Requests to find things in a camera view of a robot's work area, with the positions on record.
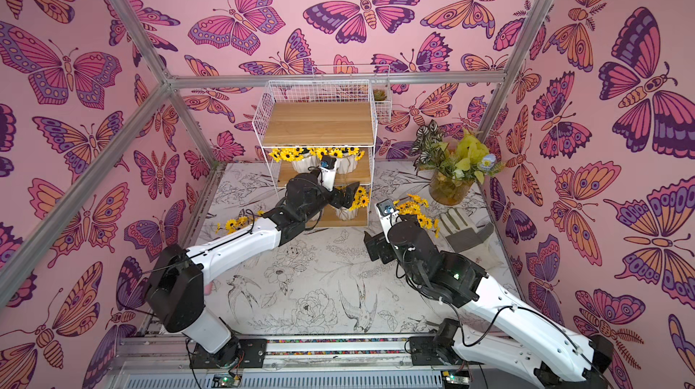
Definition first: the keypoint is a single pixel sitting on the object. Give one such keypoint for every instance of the white wire wooden shelf rack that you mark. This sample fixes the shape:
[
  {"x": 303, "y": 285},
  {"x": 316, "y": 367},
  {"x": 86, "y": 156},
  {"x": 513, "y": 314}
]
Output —
[{"x": 320, "y": 114}]

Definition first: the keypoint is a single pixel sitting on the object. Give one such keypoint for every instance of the small white wire basket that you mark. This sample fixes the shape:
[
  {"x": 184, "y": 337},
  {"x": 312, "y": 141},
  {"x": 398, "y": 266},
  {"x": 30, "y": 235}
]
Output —
[{"x": 383, "y": 97}]

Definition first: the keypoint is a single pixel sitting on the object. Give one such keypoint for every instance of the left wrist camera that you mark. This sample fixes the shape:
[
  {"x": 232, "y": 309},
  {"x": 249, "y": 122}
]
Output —
[{"x": 328, "y": 172}]

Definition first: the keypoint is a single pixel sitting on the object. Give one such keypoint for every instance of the green plant in glass vase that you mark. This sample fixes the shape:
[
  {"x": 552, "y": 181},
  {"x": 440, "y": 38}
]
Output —
[{"x": 455, "y": 166}]

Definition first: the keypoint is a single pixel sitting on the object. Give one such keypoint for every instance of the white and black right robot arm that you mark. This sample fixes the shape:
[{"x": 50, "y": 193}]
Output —
[{"x": 492, "y": 326}]

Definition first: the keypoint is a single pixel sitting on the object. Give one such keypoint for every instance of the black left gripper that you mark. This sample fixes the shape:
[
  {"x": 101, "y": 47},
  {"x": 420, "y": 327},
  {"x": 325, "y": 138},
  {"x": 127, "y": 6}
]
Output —
[{"x": 348, "y": 196}]

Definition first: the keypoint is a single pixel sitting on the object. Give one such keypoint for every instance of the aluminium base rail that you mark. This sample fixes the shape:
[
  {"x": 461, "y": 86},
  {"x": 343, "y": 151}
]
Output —
[{"x": 366, "y": 361}]

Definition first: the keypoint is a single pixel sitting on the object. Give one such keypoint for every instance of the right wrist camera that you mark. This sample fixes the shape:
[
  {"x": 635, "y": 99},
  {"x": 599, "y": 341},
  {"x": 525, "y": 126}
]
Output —
[{"x": 387, "y": 215}]

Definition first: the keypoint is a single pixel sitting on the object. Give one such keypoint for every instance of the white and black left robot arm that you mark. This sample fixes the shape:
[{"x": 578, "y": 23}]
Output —
[{"x": 176, "y": 286}]

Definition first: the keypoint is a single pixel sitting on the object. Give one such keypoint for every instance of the sunflower pot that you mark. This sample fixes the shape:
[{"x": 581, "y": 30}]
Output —
[
  {"x": 415, "y": 206},
  {"x": 347, "y": 158},
  {"x": 301, "y": 159},
  {"x": 360, "y": 200},
  {"x": 245, "y": 218}
]

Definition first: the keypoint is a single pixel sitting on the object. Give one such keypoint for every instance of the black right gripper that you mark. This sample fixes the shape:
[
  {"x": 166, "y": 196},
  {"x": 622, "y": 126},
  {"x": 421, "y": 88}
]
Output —
[{"x": 375, "y": 245}]

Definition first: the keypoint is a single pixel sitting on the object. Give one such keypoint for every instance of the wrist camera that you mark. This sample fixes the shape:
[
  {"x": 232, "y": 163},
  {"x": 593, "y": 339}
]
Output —
[
  {"x": 328, "y": 172},
  {"x": 387, "y": 215}
]

